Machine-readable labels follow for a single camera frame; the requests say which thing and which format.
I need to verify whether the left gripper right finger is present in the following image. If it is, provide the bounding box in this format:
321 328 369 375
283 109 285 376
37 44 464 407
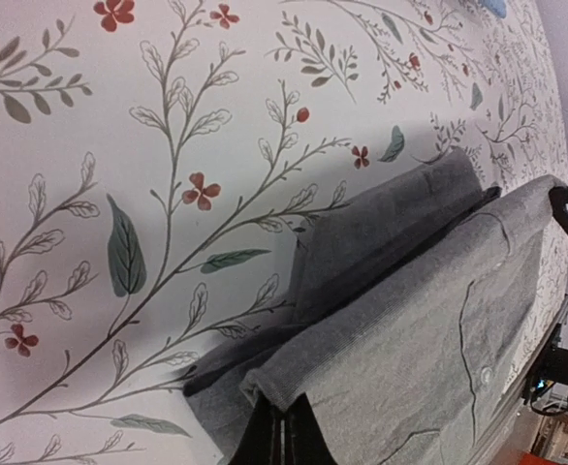
283 394 336 465

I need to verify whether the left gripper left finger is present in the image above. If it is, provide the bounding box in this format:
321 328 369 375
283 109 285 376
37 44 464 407
229 401 283 465

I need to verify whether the grey long sleeve shirt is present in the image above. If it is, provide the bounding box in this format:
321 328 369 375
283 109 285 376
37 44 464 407
183 152 560 464

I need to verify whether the folded light blue shirt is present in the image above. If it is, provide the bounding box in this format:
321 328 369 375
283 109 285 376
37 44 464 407
478 0 507 19

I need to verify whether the orange object in background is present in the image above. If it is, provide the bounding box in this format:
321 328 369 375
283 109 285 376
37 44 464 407
518 453 568 465

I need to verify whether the floral patterned tablecloth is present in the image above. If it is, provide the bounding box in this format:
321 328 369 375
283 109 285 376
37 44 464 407
0 1 568 464

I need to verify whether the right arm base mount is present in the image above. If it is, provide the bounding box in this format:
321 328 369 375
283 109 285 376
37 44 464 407
521 323 566 405

